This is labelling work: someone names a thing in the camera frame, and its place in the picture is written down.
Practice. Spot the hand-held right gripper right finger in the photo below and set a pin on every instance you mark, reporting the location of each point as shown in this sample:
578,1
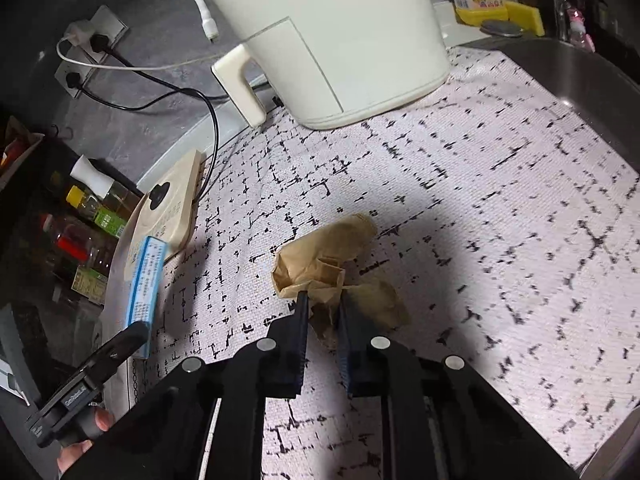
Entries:
350,350

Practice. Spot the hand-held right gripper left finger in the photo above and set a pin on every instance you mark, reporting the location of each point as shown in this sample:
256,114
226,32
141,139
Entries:
299,340

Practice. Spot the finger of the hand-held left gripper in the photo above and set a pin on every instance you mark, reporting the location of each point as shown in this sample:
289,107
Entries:
122,345

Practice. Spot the blue and white box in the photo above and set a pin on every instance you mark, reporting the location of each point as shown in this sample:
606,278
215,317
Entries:
147,280

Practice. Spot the brown paper bag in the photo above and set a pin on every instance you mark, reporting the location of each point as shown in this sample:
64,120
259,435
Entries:
325,250

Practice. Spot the person's left hand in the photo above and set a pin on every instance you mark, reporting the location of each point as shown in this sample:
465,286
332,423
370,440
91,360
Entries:
82,452

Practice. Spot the white patterned paper sheet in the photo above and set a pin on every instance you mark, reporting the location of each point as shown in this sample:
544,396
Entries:
116,285

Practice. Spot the green label jar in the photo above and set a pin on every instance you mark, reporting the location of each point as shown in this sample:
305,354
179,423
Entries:
90,285

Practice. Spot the red-capped bottle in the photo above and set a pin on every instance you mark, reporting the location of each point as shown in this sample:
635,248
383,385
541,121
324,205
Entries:
75,245

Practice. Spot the yellow-capped green label bottle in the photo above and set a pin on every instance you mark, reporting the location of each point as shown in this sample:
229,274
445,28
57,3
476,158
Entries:
100,215

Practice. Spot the white-capped glass bottle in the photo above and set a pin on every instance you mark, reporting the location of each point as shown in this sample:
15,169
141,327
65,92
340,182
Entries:
100,177

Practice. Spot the cardboard box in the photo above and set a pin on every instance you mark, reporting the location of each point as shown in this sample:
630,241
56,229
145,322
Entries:
17,147

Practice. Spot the white air fryer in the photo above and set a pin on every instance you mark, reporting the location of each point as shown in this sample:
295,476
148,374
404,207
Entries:
350,35

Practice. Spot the white plug adapter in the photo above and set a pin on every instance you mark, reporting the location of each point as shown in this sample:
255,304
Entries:
77,31

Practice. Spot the stainless steel sink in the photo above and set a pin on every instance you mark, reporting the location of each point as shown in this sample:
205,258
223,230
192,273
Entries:
575,80

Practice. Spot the grey sink stopper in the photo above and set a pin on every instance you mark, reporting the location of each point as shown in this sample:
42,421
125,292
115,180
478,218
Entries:
500,28

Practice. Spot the yellow sponge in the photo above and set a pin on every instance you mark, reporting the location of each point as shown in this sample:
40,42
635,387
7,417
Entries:
525,17

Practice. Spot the pink small bottle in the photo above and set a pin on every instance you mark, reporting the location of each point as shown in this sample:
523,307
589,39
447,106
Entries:
580,27

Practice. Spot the grey wall outlet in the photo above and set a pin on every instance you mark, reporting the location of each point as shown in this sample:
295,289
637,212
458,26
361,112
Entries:
107,22
75,77

